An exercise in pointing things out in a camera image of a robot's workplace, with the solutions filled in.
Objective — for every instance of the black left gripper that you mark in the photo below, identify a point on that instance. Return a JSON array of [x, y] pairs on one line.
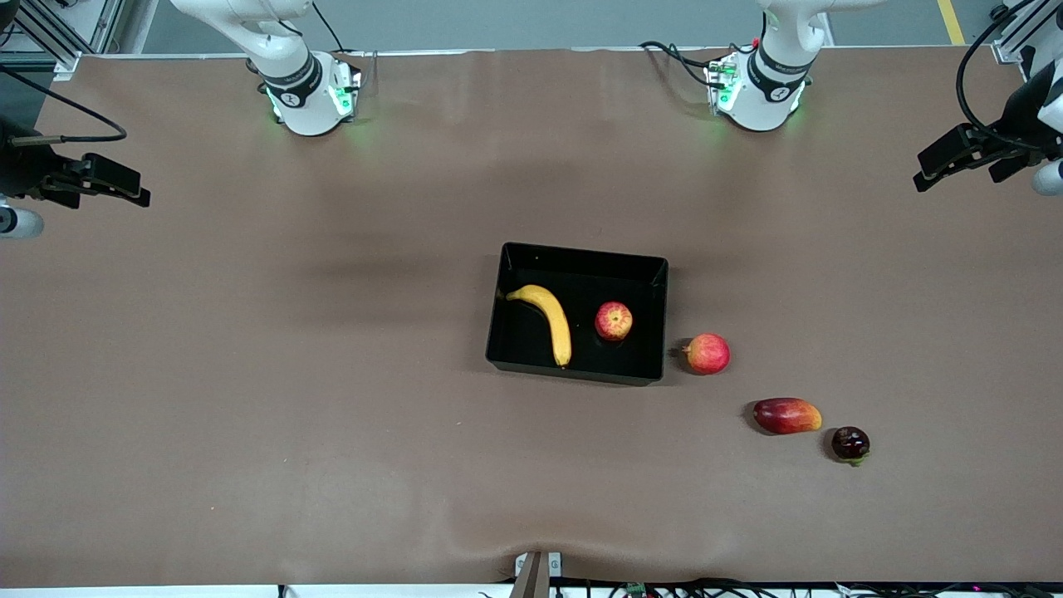
[[1018, 124]]

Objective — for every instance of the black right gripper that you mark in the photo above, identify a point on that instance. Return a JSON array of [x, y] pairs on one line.
[[18, 169]]

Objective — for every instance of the black rectangular plastic tray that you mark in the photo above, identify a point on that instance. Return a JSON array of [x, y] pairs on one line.
[[639, 349]]

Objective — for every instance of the red yellow apple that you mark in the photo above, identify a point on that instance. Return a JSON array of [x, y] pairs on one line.
[[614, 321]]

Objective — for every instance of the yellow banana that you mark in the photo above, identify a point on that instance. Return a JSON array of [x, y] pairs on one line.
[[552, 320]]

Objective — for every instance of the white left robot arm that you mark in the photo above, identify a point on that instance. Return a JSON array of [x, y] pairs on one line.
[[768, 91]]

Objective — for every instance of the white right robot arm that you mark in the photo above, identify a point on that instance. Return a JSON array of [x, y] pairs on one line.
[[303, 91]]

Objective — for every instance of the dark purple mangosteen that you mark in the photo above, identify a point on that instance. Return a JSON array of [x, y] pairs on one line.
[[850, 443]]

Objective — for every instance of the red yellow mango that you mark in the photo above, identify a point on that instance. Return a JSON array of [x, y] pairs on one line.
[[785, 416]]

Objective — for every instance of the red pomegranate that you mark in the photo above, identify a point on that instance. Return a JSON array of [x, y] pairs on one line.
[[708, 354]]

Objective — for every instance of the brown table mat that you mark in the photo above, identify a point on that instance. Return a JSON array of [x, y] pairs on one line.
[[332, 457]]

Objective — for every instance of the small green connector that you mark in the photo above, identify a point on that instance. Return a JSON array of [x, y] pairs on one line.
[[637, 589]]

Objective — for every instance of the aluminium frame profile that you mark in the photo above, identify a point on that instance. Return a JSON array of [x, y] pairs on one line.
[[58, 33], [1034, 29]]

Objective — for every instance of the grey metal bracket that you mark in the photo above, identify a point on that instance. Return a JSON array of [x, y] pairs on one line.
[[555, 565]]

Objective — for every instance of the brown mount post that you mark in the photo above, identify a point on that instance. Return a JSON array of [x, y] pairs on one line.
[[531, 581]]

